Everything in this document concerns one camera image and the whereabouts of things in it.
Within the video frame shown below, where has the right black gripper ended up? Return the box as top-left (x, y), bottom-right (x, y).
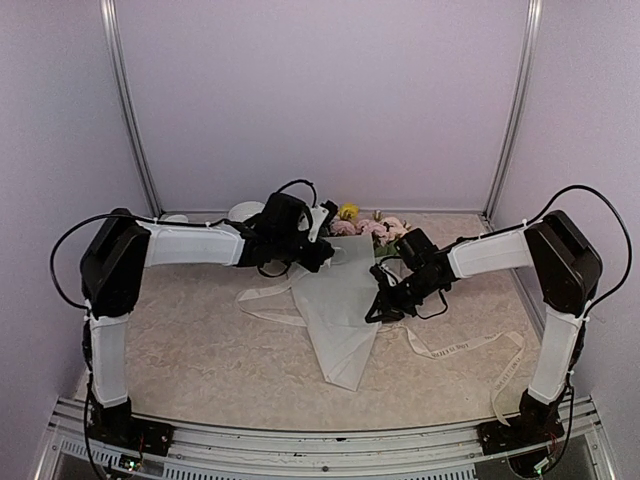
top-left (365, 270), bottom-right (441, 323)

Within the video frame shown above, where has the yellow fake flower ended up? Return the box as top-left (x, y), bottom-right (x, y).
top-left (338, 203), bottom-right (360, 221)

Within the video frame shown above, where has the cream ribbon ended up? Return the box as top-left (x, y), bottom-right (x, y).
top-left (235, 249), bottom-right (526, 426)

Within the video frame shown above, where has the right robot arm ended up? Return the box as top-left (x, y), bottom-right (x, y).
top-left (365, 184), bottom-right (633, 479)

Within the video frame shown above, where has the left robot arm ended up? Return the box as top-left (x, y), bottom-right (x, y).
top-left (49, 187), bottom-right (339, 456)

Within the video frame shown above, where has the white bowl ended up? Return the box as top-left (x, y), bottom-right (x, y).
top-left (227, 201), bottom-right (265, 222)

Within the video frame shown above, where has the light blue mug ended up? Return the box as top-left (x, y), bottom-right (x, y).
top-left (161, 214), bottom-right (189, 223)

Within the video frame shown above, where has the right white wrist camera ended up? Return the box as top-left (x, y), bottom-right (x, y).
top-left (369, 264), bottom-right (399, 288)

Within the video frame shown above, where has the aluminium front rail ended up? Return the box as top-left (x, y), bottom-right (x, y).
top-left (34, 394), bottom-right (616, 480)

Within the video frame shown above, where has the left aluminium frame post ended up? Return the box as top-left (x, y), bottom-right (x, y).
top-left (99, 0), bottom-right (164, 216)

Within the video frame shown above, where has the aluminium frame post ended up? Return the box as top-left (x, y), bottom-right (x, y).
top-left (99, 0), bottom-right (164, 216)
top-left (483, 0), bottom-right (544, 222)

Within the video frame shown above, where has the right aluminium frame post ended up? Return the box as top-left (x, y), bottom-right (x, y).
top-left (483, 0), bottom-right (544, 222)

